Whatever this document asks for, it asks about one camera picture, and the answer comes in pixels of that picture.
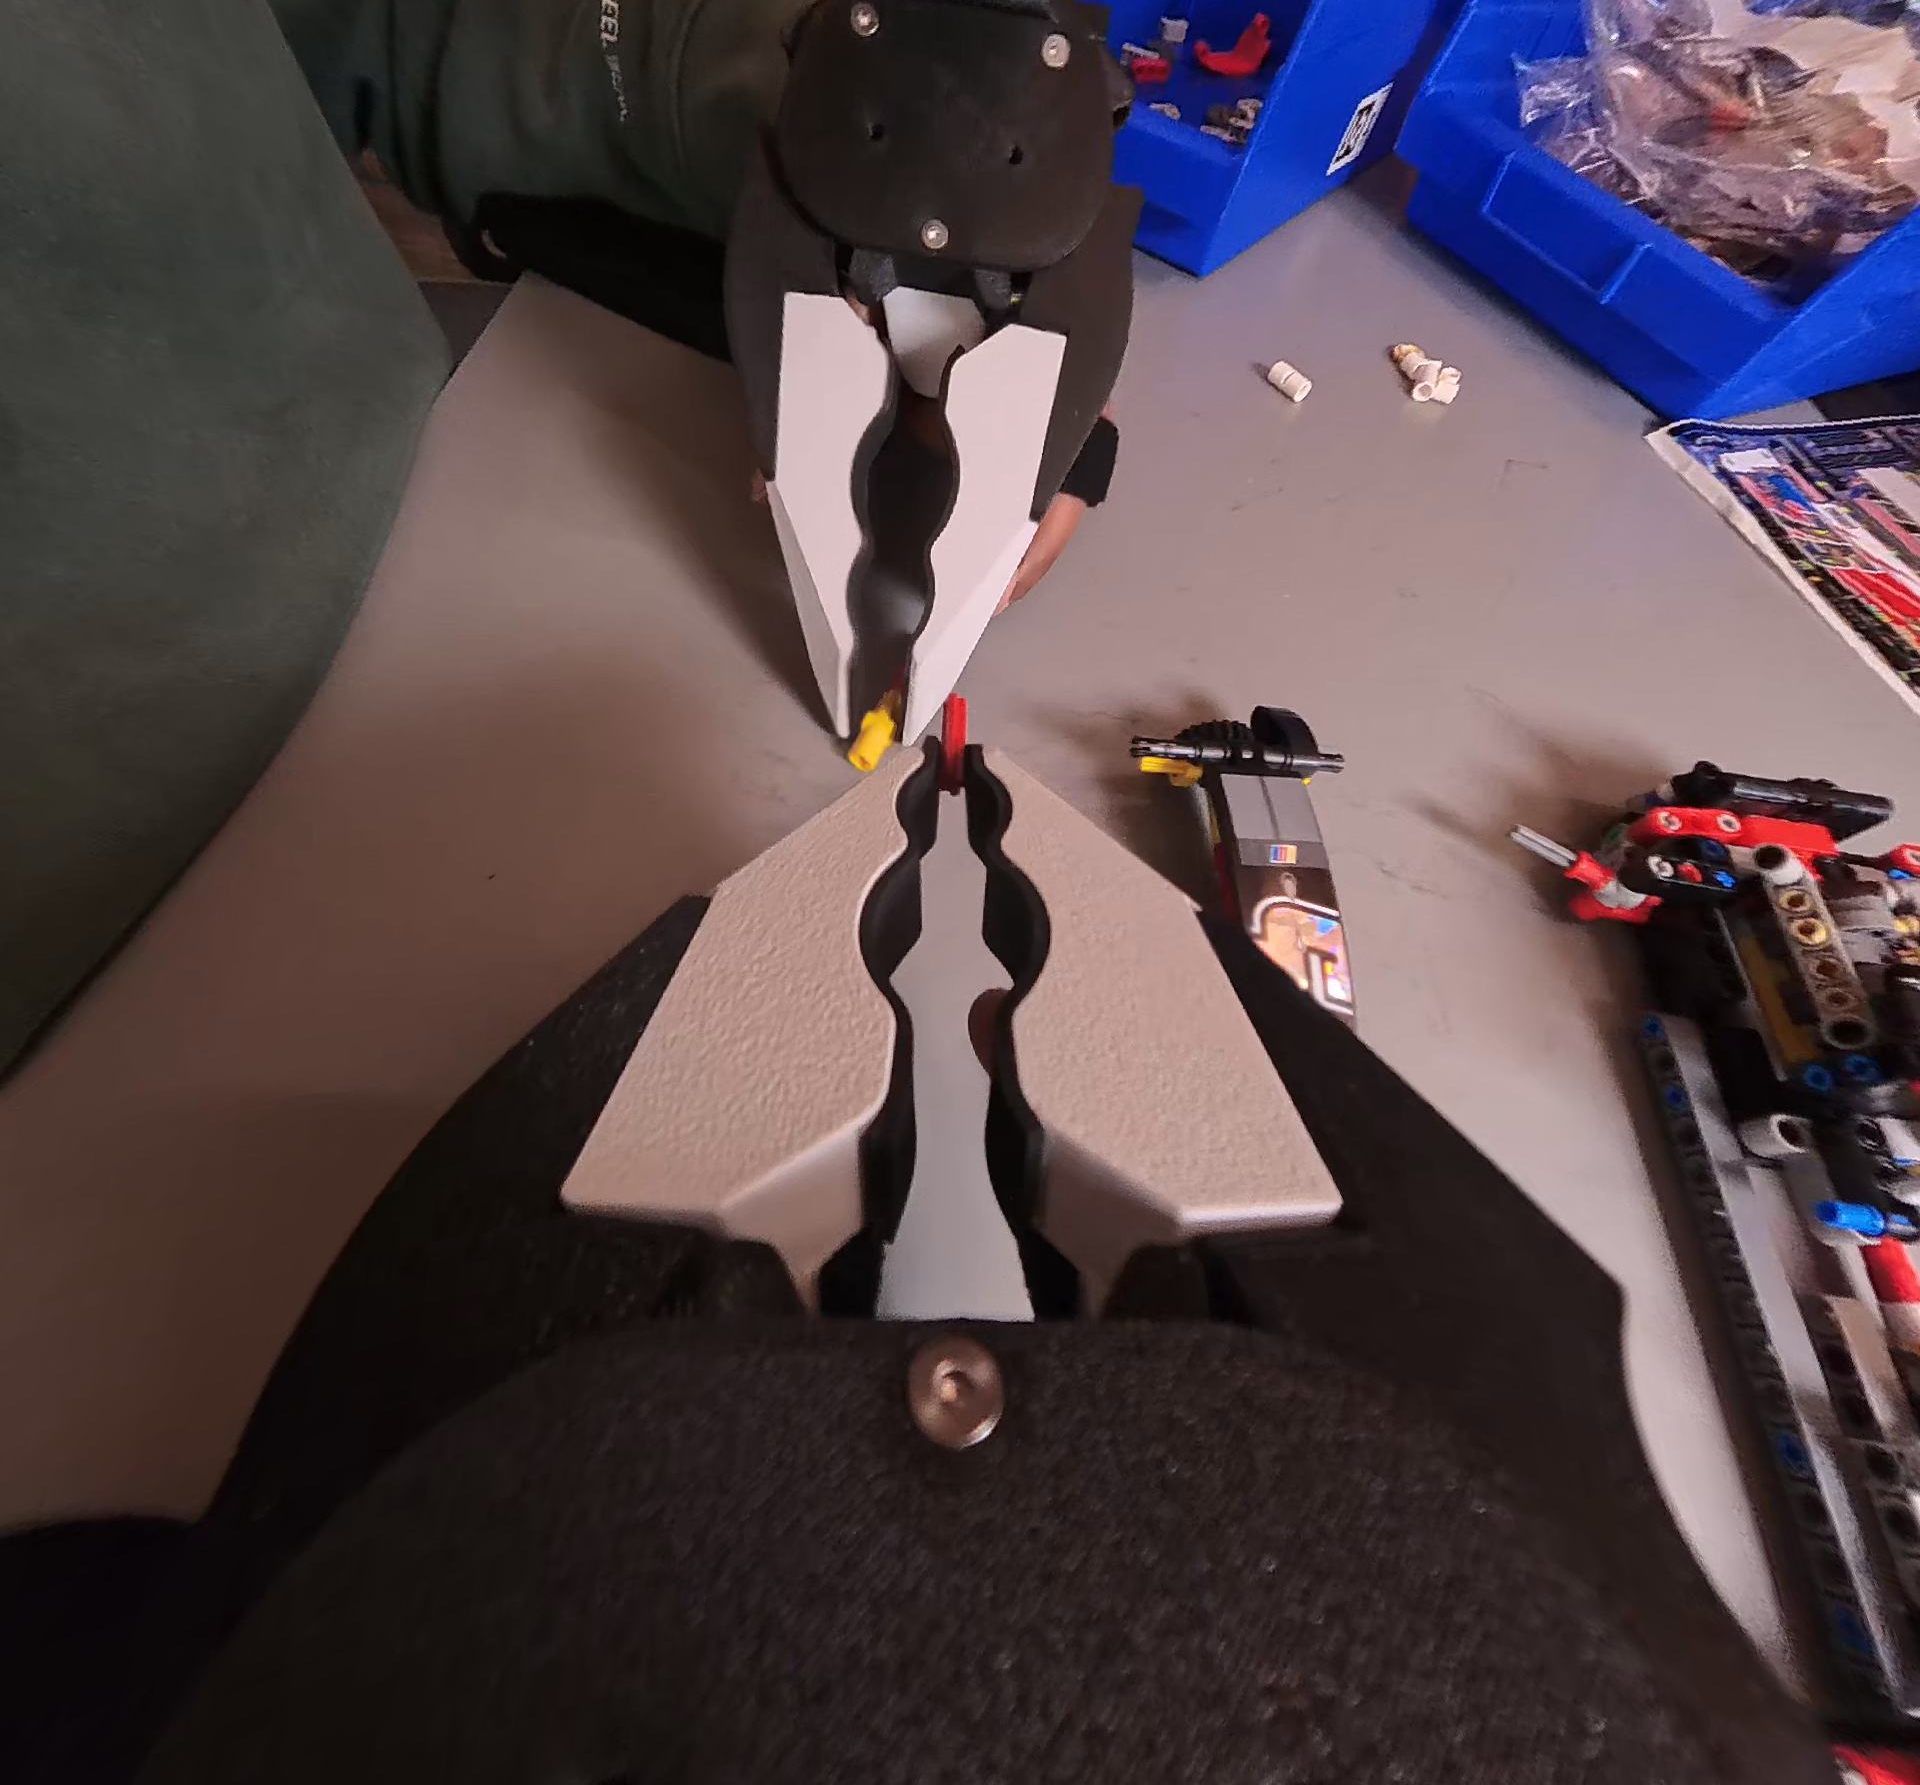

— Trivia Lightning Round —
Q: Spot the person's left hand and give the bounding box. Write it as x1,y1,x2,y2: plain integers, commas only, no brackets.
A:
1001,486,1086,613

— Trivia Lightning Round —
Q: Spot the black lego wing assembly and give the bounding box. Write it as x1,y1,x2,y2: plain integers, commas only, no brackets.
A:
1127,705,1360,1029

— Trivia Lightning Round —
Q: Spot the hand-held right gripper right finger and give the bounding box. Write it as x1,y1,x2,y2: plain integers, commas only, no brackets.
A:
959,747,1343,1322

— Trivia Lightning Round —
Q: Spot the lego car chassis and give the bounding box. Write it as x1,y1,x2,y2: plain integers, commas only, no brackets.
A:
1506,761,1920,1743

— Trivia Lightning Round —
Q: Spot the clear bag of lego parts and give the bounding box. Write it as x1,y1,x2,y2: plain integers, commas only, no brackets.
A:
1513,0,1920,287

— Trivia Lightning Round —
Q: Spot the blue plastic bin with bags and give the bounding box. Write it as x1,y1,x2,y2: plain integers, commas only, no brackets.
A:
1393,0,1920,424

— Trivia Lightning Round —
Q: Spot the blue plastic parts bin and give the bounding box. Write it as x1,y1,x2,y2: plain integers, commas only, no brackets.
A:
1068,0,1569,278

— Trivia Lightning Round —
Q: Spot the lego instruction booklet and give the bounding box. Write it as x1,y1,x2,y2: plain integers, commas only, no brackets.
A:
1643,416,1920,707

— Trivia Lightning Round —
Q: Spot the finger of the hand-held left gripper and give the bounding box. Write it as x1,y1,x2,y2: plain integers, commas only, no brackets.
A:
764,288,910,740
895,323,1073,747

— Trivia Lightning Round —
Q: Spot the person's left forearm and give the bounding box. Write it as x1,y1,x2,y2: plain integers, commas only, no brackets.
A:
201,0,833,368

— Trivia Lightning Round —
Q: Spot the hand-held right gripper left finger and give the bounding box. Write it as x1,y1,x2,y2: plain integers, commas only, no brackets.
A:
557,747,939,1318

